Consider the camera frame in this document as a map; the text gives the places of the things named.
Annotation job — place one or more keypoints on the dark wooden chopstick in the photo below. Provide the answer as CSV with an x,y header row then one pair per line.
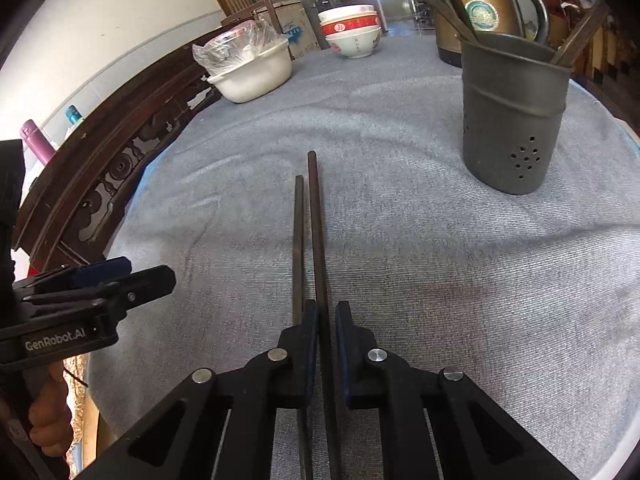
x,y
299,240
317,240

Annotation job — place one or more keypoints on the white plastic basin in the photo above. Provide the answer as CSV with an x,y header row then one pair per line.
x,y
255,80

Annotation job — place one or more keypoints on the group of dark chopsticks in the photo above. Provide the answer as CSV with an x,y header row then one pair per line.
x,y
582,32

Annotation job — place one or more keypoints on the pink thermos bottle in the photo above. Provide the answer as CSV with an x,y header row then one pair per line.
x,y
37,140

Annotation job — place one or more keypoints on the white footed bowl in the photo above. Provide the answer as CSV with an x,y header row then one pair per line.
x,y
356,44

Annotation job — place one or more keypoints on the blue table cover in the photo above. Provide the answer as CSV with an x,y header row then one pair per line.
x,y
142,180

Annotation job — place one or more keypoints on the white bowl red pattern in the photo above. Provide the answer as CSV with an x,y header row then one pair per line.
x,y
347,12
350,27

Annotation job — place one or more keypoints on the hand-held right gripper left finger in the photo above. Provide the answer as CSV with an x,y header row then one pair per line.
x,y
310,332

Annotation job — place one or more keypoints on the person's left hand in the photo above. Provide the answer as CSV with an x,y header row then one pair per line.
x,y
52,410

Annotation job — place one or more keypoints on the grey metal utensil holder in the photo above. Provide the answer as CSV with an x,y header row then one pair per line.
x,y
510,125

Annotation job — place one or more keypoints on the carved dark wooden bench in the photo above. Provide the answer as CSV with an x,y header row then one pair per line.
x,y
100,160

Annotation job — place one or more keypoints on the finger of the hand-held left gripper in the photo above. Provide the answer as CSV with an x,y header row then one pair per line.
x,y
147,282
102,270

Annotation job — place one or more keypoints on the wooden chair back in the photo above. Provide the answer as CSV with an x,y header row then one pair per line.
x,y
250,12

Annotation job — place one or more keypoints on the teal thermos bottle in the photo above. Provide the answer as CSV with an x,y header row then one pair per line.
x,y
74,116

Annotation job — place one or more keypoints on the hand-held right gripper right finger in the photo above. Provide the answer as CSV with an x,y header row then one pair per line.
x,y
343,332

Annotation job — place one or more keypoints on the white box blue print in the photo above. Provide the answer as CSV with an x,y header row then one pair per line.
x,y
295,30

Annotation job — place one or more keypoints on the clear plastic bag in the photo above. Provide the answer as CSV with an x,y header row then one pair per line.
x,y
235,45

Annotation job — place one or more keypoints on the grey tablecloth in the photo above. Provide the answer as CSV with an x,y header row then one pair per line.
x,y
400,240

